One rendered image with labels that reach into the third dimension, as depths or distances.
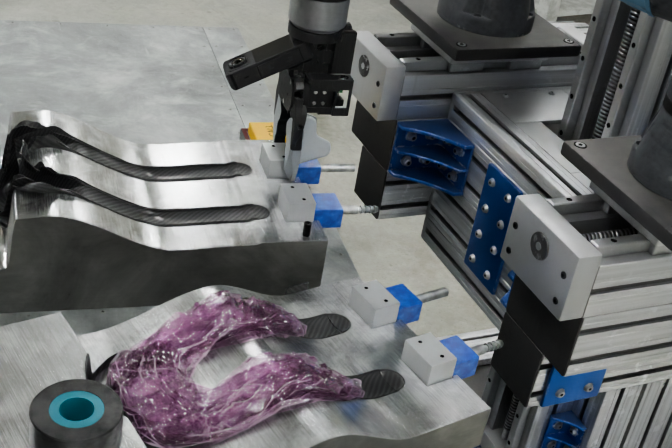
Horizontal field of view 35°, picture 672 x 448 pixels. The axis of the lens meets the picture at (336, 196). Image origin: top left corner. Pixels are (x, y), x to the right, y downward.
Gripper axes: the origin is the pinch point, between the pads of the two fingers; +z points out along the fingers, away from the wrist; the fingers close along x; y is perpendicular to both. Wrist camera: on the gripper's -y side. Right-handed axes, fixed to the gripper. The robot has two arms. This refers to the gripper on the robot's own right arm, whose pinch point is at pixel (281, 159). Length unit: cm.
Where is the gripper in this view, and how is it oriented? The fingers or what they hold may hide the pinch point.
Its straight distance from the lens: 144.3
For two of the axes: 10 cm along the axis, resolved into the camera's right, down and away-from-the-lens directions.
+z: -1.5, 8.5, 5.0
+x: -2.7, -5.2, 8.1
